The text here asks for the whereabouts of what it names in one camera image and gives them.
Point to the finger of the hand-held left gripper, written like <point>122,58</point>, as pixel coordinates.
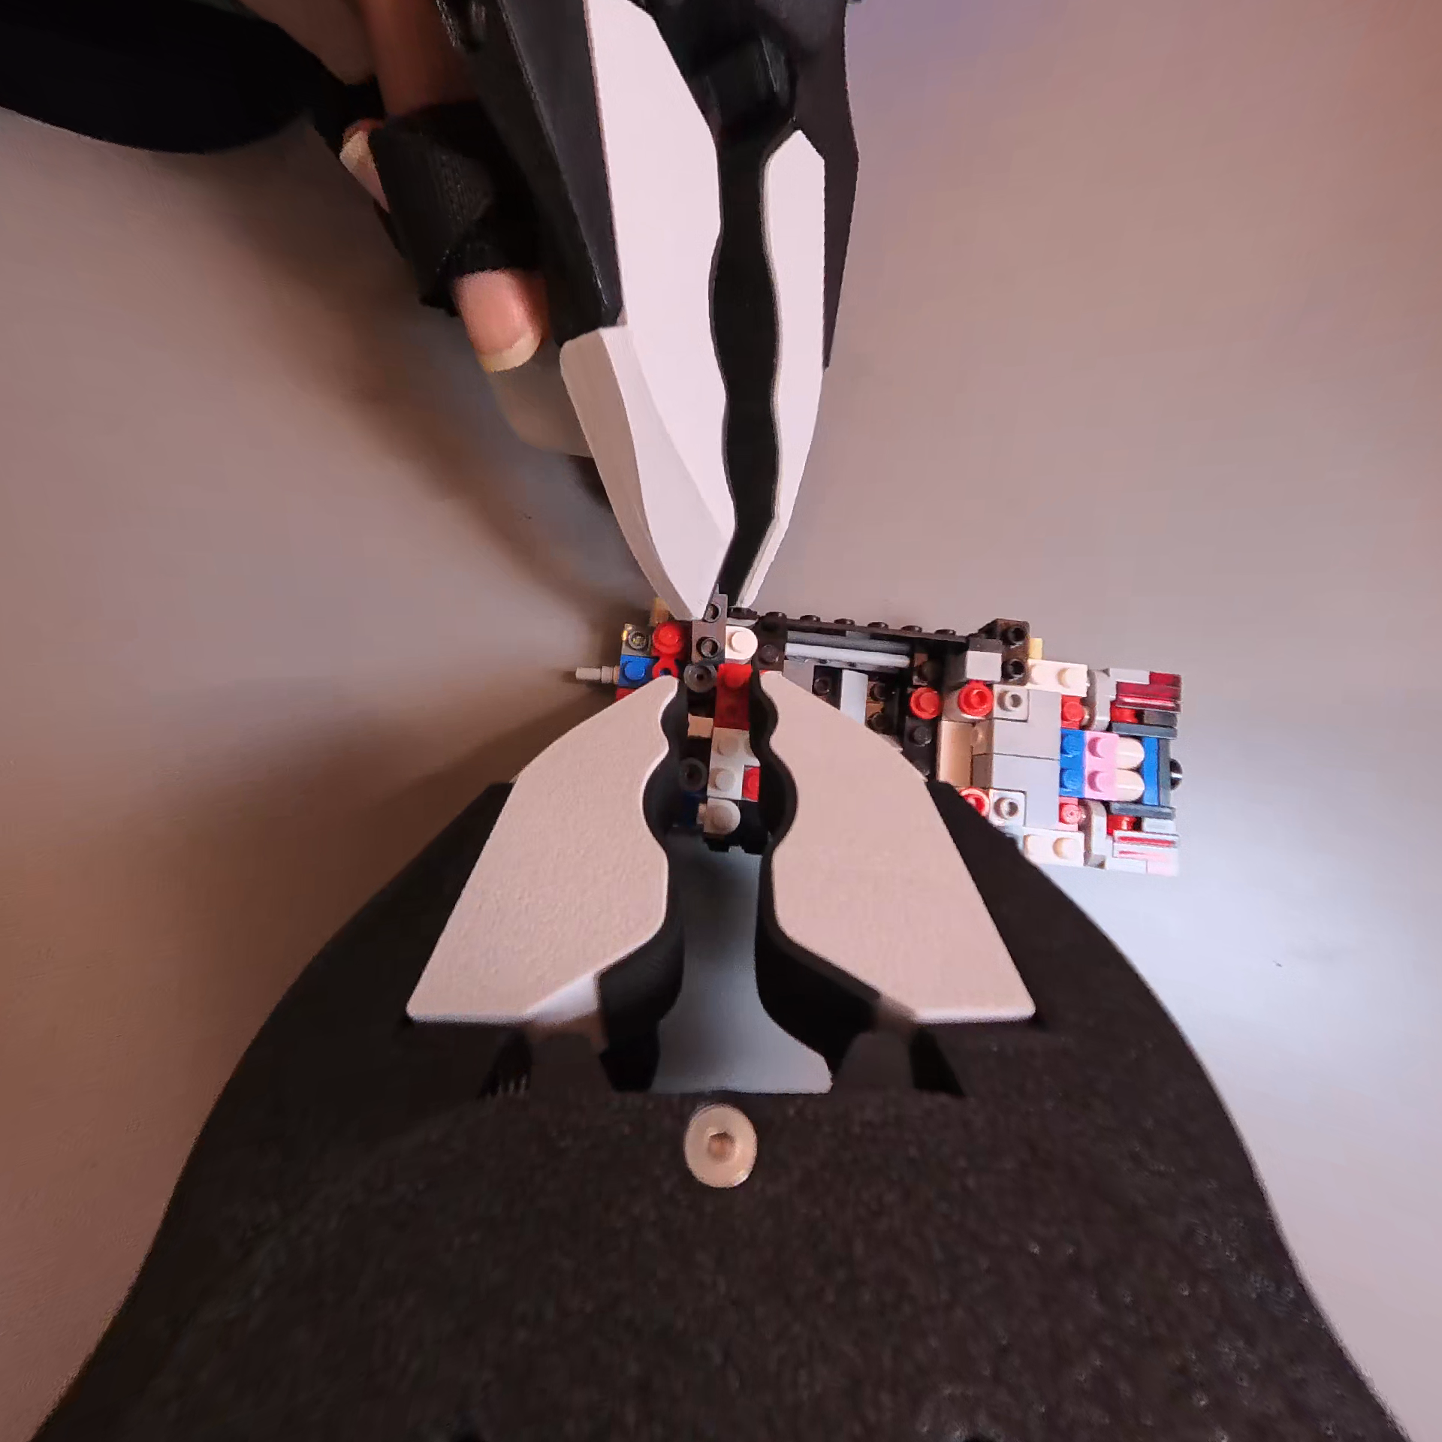
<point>643,384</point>
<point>794,295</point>

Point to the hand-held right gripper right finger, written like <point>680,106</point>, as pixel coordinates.
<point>914,902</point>

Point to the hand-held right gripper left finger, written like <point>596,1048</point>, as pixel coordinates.
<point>531,902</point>

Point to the partly built lego car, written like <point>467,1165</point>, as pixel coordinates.
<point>1015,745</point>

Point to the person's left forearm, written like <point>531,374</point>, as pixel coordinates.
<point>136,80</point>

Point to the person's left hand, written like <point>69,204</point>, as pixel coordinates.
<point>418,58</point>

